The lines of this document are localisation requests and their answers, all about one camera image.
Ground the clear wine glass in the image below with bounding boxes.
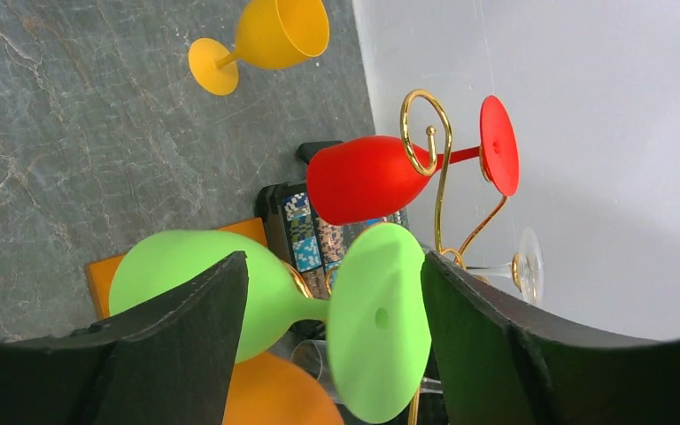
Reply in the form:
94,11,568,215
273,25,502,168
466,228,545,307
290,340,413,405

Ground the yellow wine glass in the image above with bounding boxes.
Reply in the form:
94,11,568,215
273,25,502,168
187,0,330,96

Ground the black poker chip case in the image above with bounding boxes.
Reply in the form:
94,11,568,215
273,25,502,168
256,140,412,342

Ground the gold wire glass rack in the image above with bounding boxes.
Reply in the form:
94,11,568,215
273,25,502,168
283,89,511,425

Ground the green wine glass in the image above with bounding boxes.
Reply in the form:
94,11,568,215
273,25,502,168
109,222,431,424

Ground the orange wine glass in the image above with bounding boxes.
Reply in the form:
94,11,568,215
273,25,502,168
222,352,344,425

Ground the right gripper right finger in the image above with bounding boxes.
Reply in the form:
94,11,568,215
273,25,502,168
421,252,680,424

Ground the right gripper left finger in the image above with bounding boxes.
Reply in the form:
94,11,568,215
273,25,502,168
0,251,249,424

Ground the red wine glass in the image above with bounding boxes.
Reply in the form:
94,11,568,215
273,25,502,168
306,89,520,226

